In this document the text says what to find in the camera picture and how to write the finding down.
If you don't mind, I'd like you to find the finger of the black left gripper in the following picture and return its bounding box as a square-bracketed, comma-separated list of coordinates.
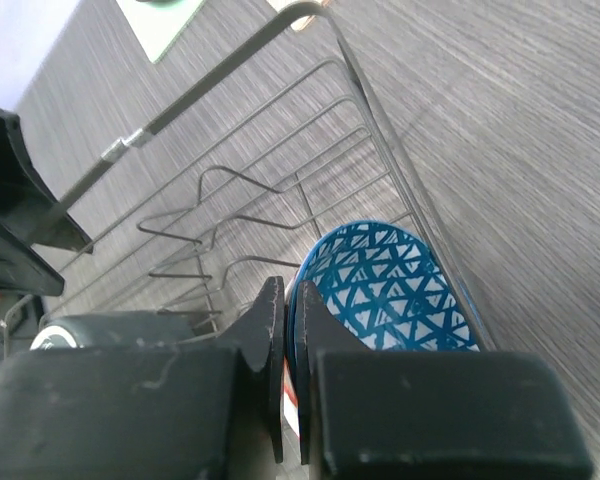
[0, 224, 64, 296]
[0, 108, 93, 253]

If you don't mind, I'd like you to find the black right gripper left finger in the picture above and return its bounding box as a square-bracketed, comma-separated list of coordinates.
[0, 277, 285, 479]

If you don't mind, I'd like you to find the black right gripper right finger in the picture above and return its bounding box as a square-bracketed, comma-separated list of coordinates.
[294, 281, 594, 479]

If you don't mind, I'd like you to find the white bowl red diamond pattern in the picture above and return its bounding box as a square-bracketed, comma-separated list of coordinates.
[283, 220, 480, 432]

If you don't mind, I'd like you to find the grey ceramic mug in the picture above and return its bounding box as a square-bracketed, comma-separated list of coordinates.
[30, 310, 194, 350]

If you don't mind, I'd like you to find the light green clipboard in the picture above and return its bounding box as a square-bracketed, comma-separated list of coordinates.
[116, 0, 205, 63]

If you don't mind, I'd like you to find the grey wire dish rack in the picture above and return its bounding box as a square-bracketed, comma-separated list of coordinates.
[1, 1, 493, 354]

